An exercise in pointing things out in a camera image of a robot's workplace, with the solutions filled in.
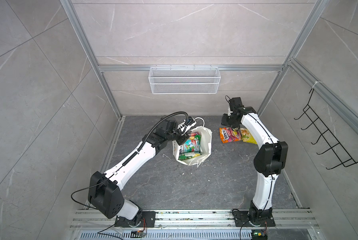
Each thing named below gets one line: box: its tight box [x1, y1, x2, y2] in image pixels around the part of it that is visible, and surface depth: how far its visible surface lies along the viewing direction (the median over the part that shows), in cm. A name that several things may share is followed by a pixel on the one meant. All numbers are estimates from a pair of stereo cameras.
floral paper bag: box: [172, 125, 213, 167], surface depth 92 cm
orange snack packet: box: [219, 127, 242, 144], surface depth 106 cm
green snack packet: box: [183, 139, 201, 153], surface depth 92 cm
